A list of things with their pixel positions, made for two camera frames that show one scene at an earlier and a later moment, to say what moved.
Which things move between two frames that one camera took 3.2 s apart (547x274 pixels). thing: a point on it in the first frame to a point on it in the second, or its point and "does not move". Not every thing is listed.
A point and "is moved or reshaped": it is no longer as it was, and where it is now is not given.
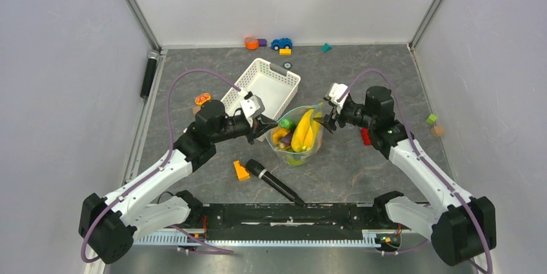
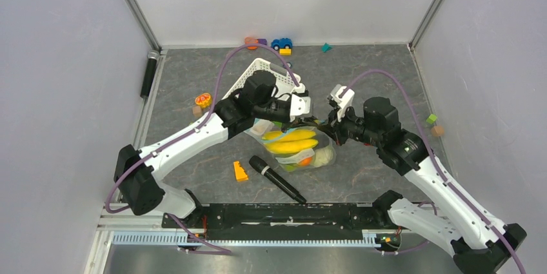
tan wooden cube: [437, 131] does not move
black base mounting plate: [288, 222] does not move
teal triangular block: [326, 48] does not move
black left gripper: [260, 125] to [287, 119]
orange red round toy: [202, 98] does not move
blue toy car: [282, 43] does not move
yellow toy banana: [304, 133] is moved or reshaped
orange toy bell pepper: [278, 133] to [306, 162]
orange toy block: [251, 43] does not move
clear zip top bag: [298, 135] is moved or reshaped
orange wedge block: [241, 172] does not move
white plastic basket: [276, 87] does not move
